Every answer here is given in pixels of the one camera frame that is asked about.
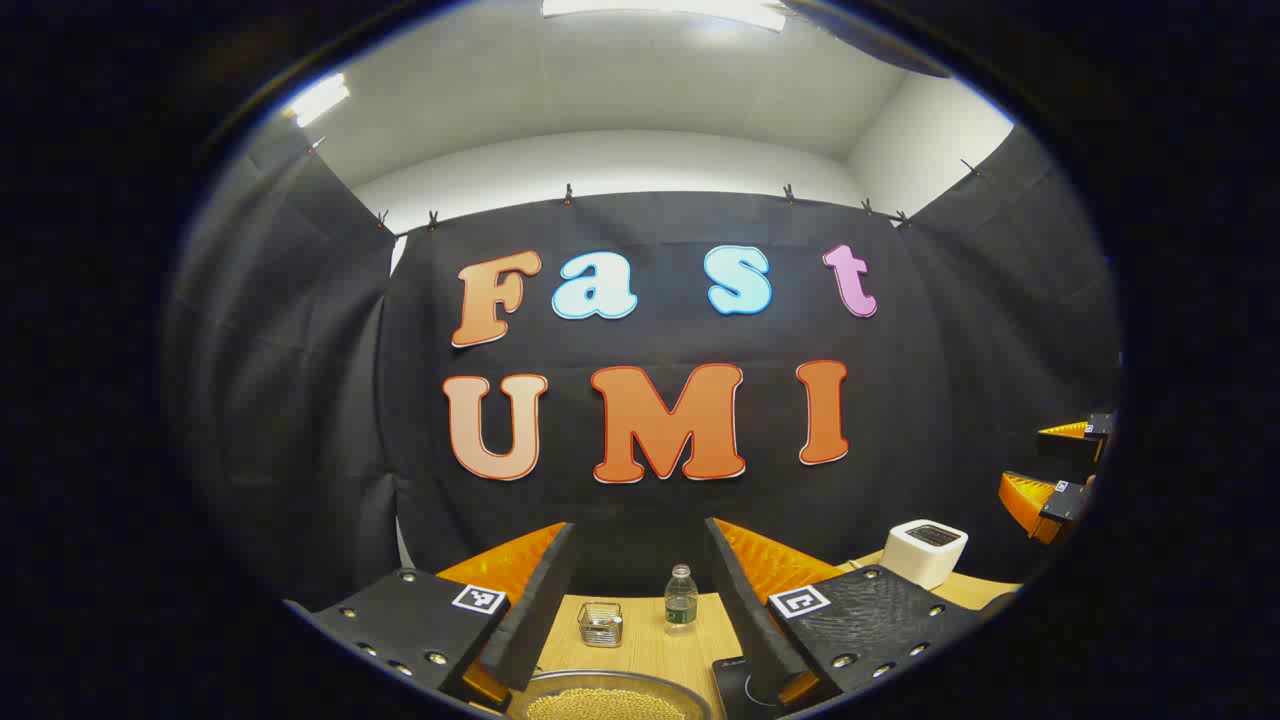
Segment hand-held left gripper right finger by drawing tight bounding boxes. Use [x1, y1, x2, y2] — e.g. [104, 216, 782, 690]
[704, 517, 988, 709]

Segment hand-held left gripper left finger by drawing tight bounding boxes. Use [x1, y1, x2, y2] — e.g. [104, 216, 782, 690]
[298, 521, 578, 709]

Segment black induction cooktop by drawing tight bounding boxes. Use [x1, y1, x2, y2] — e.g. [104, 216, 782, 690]
[711, 654, 793, 720]

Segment stainless steel pot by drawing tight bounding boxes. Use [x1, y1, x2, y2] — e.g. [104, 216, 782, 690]
[504, 669, 714, 720]

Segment clear plastic water bottle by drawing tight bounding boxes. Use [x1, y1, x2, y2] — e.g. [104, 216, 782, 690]
[664, 564, 700, 637]

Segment pile of soybeans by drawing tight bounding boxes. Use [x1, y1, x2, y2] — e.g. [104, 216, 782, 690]
[524, 687, 687, 720]

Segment white box-shaped device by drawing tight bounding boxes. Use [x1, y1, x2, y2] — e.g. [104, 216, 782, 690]
[881, 519, 970, 592]

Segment row of black cloth clips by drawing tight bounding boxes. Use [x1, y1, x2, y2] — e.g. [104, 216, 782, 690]
[312, 135, 986, 233]

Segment narrow ceiling light strip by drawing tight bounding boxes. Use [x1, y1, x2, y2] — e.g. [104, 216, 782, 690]
[284, 74, 352, 127]

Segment wide ceiling light panel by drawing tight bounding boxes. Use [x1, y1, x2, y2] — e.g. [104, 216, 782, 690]
[540, 0, 787, 32]

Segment metal wire basket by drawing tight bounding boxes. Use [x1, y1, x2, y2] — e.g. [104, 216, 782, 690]
[576, 600, 625, 649]

